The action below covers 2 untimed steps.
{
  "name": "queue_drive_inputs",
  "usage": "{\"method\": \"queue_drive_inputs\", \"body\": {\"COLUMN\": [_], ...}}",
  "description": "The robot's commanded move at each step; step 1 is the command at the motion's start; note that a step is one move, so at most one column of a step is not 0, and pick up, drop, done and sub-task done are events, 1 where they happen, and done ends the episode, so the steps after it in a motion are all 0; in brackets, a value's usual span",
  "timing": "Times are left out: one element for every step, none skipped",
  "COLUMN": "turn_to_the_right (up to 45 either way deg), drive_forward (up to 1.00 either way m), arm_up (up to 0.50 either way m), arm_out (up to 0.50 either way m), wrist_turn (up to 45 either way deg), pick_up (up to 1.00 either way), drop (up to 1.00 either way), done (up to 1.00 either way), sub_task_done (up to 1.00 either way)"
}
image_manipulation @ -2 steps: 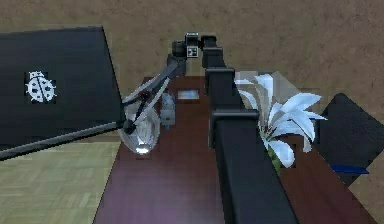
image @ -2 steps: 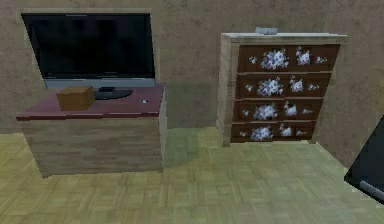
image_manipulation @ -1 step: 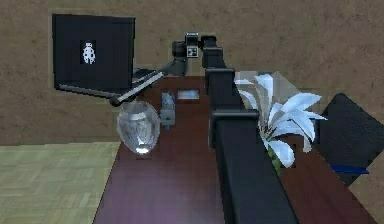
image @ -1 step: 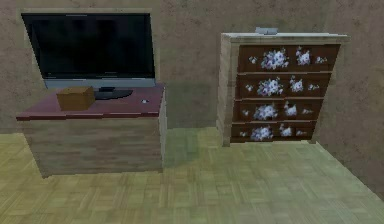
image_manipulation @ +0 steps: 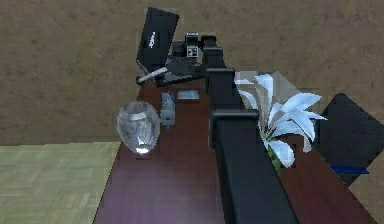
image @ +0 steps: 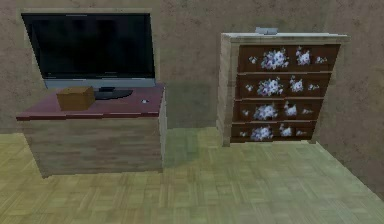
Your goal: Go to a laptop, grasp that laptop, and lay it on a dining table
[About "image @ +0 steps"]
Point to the grey flat laptop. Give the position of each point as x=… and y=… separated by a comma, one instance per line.
x=266, y=30

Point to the small white round object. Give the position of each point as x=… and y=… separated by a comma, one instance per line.
x=144, y=101

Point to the floral chest of drawers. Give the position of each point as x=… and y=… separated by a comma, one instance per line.
x=276, y=93

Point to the wooden cabinet with red top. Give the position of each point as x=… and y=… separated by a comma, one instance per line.
x=96, y=143

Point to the brown cardboard box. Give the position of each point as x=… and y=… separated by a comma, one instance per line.
x=75, y=97

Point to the black flat television set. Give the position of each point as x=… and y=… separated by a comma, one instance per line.
x=90, y=46

